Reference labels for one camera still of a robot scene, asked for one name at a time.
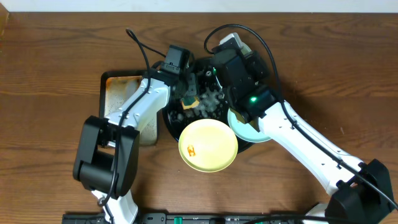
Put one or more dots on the light blue plate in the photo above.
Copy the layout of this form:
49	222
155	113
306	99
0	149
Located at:
245	131
245	49

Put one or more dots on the black rectangular soapy tray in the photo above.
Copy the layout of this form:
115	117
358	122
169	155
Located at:
115	88

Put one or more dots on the black round tray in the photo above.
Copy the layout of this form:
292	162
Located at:
212	103

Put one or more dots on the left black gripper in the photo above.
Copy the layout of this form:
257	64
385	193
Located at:
189	86

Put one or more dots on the light blue plate top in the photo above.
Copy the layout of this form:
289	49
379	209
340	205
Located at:
245	49

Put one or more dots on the light blue plate right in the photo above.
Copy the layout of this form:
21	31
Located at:
245	131

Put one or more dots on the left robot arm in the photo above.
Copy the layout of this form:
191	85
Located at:
106	159

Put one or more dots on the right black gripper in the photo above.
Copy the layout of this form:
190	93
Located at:
255	61

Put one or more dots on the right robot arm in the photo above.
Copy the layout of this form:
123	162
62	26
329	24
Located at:
359	192

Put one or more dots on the yellow green sponge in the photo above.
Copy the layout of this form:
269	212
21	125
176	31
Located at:
190	102

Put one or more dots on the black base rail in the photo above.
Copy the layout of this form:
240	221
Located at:
161	218

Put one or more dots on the yellow plate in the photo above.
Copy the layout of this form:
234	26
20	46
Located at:
208	145

